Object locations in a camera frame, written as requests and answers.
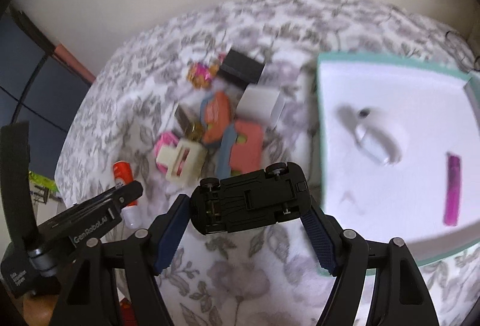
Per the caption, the red white glue stick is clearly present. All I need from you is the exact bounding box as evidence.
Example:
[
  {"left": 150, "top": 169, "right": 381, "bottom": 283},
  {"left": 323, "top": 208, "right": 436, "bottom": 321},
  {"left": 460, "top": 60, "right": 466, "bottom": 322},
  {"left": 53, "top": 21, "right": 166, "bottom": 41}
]
[{"left": 112, "top": 160, "right": 142, "bottom": 230}]

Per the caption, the black toy car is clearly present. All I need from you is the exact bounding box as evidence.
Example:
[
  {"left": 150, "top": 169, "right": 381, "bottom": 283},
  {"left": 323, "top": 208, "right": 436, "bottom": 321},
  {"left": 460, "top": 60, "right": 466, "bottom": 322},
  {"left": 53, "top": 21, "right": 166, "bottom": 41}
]
[{"left": 190, "top": 162, "right": 311, "bottom": 235}]

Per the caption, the white smart watch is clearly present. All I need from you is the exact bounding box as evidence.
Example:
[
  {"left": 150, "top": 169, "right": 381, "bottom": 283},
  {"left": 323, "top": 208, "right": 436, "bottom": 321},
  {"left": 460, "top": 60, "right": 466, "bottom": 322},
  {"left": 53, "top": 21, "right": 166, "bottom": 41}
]
[{"left": 337, "top": 105, "right": 408, "bottom": 166}]

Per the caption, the white rectangular box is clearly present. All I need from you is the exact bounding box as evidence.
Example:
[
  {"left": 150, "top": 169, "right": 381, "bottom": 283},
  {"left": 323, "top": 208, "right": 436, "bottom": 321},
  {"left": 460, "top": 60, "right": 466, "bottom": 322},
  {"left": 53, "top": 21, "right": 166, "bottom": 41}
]
[{"left": 235, "top": 84, "right": 286, "bottom": 127}]

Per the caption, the teal white shallow box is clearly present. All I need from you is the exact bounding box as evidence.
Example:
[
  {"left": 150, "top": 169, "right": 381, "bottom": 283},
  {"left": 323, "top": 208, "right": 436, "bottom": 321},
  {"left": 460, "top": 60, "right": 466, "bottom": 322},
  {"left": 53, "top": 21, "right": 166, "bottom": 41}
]
[{"left": 316, "top": 52, "right": 479, "bottom": 265}]

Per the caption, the gold patterned lighter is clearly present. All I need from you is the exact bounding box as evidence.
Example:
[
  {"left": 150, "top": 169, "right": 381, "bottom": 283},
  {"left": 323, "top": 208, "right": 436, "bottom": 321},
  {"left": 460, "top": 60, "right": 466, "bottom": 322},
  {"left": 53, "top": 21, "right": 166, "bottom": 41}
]
[{"left": 174, "top": 105, "right": 204, "bottom": 143}]

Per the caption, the orange pink toy figure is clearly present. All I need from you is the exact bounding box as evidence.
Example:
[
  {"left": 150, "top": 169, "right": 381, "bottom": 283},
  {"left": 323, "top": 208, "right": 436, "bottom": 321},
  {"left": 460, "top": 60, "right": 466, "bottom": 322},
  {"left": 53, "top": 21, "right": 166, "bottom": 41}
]
[{"left": 186, "top": 59, "right": 221, "bottom": 89}]

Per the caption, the floral grey white blanket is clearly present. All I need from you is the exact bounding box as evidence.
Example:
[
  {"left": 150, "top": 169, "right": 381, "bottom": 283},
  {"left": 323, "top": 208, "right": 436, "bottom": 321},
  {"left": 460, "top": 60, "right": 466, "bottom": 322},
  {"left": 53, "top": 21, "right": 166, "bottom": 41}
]
[{"left": 53, "top": 0, "right": 480, "bottom": 326}]

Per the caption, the black power adapter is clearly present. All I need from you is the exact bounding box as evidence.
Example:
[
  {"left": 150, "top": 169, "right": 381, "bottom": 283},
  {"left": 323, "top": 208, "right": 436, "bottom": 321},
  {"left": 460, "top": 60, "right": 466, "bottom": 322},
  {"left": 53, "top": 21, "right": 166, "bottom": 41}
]
[{"left": 217, "top": 49, "right": 264, "bottom": 89}]

